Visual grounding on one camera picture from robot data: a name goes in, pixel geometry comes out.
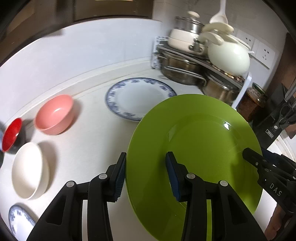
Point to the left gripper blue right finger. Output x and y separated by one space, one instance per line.
177 175

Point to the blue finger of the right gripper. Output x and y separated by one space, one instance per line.
258 161
269 156

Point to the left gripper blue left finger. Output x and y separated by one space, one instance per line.
116 175

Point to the green plastic plate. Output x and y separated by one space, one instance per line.
208 137

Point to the small blue floral plate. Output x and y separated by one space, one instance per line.
133 98

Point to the pink bowl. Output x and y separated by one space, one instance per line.
56 115

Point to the white bowl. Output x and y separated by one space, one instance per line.
30 172

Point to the large blue floral plate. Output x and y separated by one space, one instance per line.
20 222

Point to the red and black bowl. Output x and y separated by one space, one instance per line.
14 137

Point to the person's right hand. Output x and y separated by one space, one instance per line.
274 223

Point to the glass jar with brown contents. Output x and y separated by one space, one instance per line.
253 100

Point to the lower stainless steel pot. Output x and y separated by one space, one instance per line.
216 88

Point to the stainless steel pot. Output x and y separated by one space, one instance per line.
181 70
216 88

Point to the upper stainless steel pot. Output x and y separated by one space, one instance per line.
181 70

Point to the cream ceramic jug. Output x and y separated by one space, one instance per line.
225 51

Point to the white metal pot rack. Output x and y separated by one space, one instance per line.
161 45

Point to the white pot with glass lid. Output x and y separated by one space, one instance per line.
186 30

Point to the white plastic rice spoon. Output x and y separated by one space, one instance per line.
220 17

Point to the white wall power sockets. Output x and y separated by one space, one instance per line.
260 51

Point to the dark wooden window frame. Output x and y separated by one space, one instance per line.
42 14

